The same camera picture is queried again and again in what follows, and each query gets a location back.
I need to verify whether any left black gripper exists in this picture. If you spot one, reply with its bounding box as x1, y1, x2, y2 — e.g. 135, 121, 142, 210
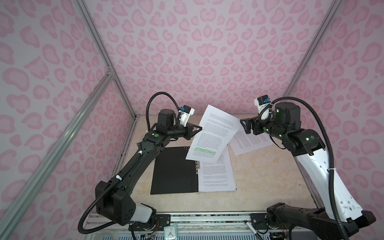
167, 122, 202, 141

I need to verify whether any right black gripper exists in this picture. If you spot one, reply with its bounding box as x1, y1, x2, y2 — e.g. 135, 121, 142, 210
238, 112, 287, 141

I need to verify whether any white sheet green header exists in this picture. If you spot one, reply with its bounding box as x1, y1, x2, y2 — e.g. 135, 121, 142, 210
186, 105, 242, 163

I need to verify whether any black file folder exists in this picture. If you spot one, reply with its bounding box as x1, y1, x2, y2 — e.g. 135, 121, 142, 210
151, 147, 199, 195

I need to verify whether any white printed sheet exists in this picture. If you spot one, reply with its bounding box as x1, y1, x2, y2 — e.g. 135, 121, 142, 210
229, 128, 273, 156
198, 146, 237, 192

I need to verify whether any white printed sheet back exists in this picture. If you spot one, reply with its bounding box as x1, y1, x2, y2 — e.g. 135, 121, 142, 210
229, 128, 273, 156

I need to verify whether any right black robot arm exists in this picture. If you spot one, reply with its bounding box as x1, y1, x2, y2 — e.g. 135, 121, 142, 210
240, 95, 376, 240

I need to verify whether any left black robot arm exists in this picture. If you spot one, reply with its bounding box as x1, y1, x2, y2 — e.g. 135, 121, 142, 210
78, 92, 203, 235

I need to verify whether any small white desk clock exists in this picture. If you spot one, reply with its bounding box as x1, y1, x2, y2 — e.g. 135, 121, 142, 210
164, 225, 178, 240

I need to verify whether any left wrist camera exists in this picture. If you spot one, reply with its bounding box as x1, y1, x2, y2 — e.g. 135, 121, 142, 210
177, 105, 195, 127

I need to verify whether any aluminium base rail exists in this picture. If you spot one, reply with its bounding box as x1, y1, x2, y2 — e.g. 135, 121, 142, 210
80, 210, 346, 240

